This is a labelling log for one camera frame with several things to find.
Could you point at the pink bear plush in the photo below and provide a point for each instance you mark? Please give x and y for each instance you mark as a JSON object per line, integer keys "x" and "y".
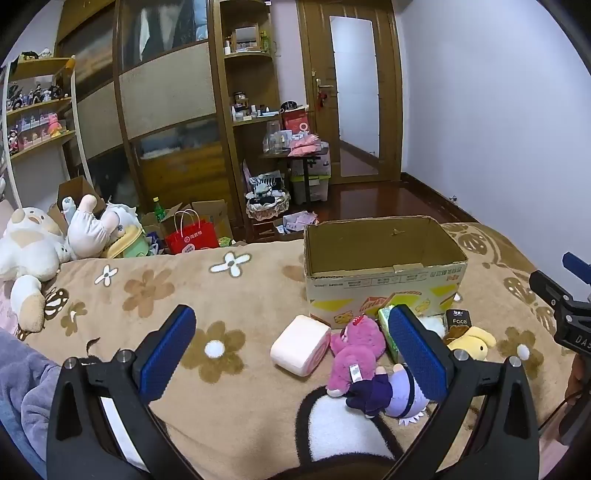
{"x": 355, "y": 346}

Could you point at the green tissue pack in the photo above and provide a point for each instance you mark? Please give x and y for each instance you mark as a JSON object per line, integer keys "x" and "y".
{"x": 387, "y": 330}

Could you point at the shelf of figurines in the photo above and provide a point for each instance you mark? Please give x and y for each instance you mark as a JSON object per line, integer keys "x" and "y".
{"x": 37, "y": 127}

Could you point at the white yellow ladder shelf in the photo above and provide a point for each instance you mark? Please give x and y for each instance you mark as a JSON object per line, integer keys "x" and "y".
{"x": 41, "y": 143}

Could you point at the lace-trimmed wicker basket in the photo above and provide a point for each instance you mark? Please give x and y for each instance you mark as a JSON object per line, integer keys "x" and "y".
{"x": 268, "y": 210}

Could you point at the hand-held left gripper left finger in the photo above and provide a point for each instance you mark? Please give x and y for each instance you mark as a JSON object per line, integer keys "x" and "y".
{"x": 168, "y": 350}

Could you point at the wooden picture frame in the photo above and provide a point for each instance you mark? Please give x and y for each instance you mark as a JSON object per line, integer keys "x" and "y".
{"x": 245, "y": 38}

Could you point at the small green shelf bottle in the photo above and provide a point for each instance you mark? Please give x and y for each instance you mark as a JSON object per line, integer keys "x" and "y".
{"x": 265, "y": 41}

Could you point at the open brown cardboard box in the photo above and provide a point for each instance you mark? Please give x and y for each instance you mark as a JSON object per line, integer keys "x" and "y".
{"x": 81, "y": 187}

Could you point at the red box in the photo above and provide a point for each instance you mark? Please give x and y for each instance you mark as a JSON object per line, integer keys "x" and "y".
{"x": 295, "y": 122}

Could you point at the open printed cardboard box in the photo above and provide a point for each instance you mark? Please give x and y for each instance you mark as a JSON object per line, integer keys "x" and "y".
{"x": 212, "y": 214}

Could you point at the printed cardboard box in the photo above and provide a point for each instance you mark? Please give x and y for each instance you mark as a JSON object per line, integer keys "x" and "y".
{"x": 351, "y": 286}
{"x": 212, "y": 214}

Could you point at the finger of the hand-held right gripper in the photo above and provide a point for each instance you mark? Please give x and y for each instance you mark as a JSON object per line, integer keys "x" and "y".
{"x": 575, "y": 264}
{"x": 547, "y": 288}

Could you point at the black packet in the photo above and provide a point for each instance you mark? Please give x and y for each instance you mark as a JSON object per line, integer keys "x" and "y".
{"x": 458, "y": 318}

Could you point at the small side table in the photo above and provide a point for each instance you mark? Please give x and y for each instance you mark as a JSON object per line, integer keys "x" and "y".
{"x": 307, "y": 180}

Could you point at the wooden corner shelf unit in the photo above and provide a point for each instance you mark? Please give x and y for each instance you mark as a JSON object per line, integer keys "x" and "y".
{"x": 226, "y": 152}

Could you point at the pink white roll cake plush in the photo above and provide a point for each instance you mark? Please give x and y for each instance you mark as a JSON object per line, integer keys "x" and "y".
{"x": 298, "y": 346}

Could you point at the yellow dog plush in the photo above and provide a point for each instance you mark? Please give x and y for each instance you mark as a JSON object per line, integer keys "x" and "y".
{"x": 471, "y": 344}

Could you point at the white pink-limbed plush doll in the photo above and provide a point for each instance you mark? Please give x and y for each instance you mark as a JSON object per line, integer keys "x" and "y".
{"x": 87, "y": 230}

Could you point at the green yellow case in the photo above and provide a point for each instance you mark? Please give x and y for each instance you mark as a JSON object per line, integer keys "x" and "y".
{"x": 129, "y": 244}

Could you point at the pile of striped socks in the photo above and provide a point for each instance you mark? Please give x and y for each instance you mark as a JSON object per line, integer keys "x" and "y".
{"x": 265, "y": 184}

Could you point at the red paper bag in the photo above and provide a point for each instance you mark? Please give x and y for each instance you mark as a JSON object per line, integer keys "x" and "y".
{"x": 191, "y": 237}

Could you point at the wooden wardrobe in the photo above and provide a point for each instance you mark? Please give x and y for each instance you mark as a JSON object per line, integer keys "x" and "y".
{"x": 171, "y": 87}

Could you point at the box of pastel packets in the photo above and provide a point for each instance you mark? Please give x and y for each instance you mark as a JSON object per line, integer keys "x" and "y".
{"x": 295, "y": 221}

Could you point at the clear plastic storage box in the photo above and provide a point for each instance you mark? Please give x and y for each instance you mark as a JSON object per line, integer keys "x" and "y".
{"x": 319, "y": 184}

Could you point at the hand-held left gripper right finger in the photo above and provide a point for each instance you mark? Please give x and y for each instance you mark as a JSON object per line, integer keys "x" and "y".
{"x": 415, "y": 350}

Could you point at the wooden door with glass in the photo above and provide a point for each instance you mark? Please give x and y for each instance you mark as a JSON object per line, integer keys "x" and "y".
{"x": 318, "y": 46}

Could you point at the person's right hand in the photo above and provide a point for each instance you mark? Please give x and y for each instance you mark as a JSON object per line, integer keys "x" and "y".
{"x": 581, "y": 378}

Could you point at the black round tin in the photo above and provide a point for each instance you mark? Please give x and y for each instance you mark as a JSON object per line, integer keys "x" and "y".
{"x": 290, "y": 105}

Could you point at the pink packets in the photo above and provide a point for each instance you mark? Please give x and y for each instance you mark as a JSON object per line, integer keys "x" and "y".
{"x": 304, "y": 145}

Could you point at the purple doll plush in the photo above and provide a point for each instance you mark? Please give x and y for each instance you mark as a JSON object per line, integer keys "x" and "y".
{"x": 369, "y": 392}

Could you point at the red door tassel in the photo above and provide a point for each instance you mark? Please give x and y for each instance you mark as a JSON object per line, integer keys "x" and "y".
{"x": 322, "y": 99}

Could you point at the large white dog plush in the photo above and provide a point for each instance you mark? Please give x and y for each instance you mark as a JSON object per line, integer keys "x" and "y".
{"x": 27, "y": 249}

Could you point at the lavender fleece cloth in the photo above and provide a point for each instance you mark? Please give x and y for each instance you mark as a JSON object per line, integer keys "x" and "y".
{"x": 27, "y": 392}

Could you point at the clear plastic jar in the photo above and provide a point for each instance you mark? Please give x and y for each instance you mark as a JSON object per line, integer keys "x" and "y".
{"x": 272, "y": 138}

